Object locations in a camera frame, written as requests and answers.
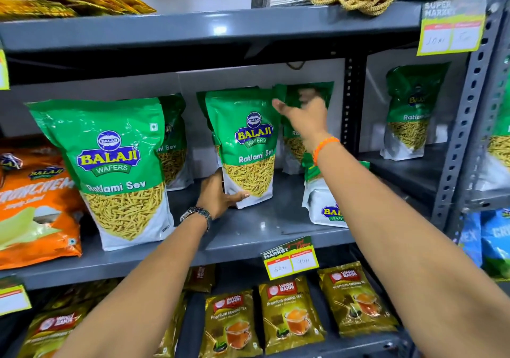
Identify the person's left hand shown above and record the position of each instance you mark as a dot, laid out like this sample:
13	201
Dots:
217	198

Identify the person's right hand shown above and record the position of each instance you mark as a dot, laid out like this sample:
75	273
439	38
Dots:
310	120

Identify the green Ratlami Sev packet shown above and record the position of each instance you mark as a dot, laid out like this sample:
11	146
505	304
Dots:
318	202
414	106
251	146
498	146
115	170
177	146

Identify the grey metal shelving rack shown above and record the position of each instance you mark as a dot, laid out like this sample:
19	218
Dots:
199	31
402	174

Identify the person's left forearm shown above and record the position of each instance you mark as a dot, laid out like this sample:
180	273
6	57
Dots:
139	302

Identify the person's right forearm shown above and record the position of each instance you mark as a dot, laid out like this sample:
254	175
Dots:
398	258

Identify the orange Crunchem chips packets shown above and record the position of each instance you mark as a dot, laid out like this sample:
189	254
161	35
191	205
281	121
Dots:
36	210

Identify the silver wristwatch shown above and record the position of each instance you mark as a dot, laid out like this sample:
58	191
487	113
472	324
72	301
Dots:
196	214

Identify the row of olive tea packets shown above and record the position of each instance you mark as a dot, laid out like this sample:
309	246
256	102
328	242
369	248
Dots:
289	314

